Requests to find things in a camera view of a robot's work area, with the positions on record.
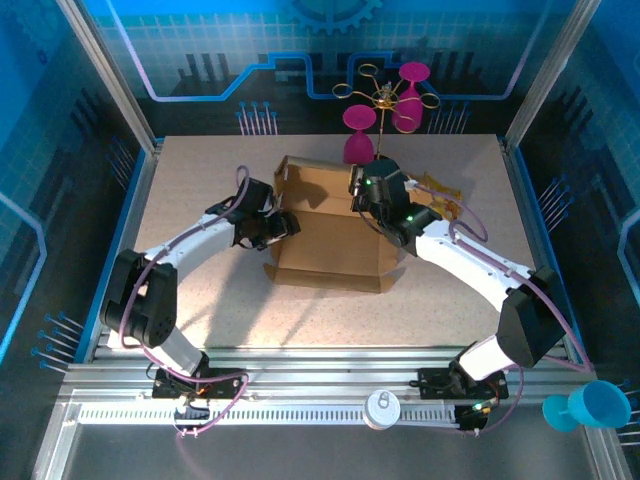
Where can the silver tin can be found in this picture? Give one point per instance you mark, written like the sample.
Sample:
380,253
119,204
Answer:
381,411

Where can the blue plastic goblet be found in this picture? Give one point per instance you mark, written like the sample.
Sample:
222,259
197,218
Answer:
595,405

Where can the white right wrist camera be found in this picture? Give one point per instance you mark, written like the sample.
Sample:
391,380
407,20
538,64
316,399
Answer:
410,186

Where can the pink glitter wine glass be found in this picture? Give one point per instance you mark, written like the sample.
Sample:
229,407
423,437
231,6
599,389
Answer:
406,112
358,145

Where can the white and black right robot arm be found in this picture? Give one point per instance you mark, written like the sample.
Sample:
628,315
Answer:
465,255

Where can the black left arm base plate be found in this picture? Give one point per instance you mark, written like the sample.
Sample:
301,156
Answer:
225,382

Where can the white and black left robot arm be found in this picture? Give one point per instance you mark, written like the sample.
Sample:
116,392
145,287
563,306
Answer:
190,245

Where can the aluminium profile frame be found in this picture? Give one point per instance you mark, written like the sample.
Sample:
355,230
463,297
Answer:
325,370

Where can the brown cardboard paper box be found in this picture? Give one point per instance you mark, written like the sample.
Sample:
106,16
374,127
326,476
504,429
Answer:
325,240

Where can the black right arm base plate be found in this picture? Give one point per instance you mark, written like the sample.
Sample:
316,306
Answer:
435,382

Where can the yellow snack bag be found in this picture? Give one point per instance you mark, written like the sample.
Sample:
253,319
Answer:
447,200

